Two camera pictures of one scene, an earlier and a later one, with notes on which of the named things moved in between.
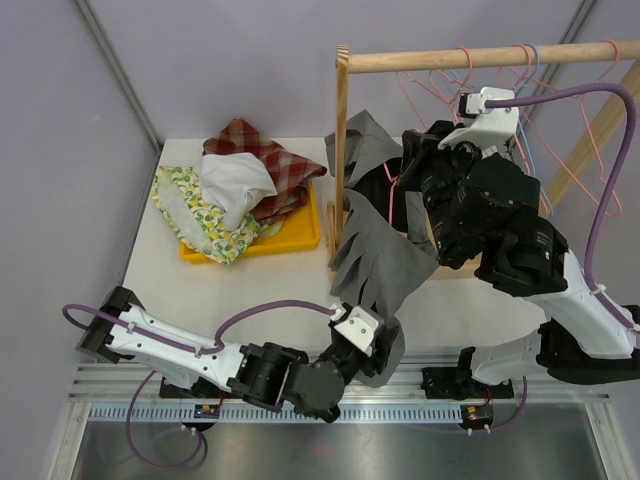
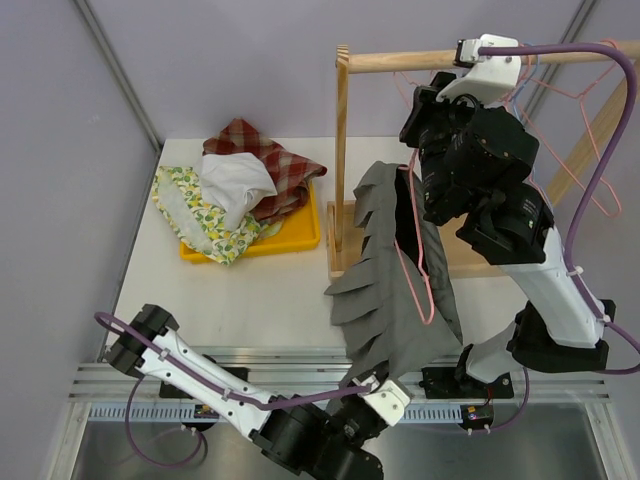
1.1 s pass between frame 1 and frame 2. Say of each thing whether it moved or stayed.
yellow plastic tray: stayed
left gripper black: moved
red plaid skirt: stayed
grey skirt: moved
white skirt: stayed
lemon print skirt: stayed
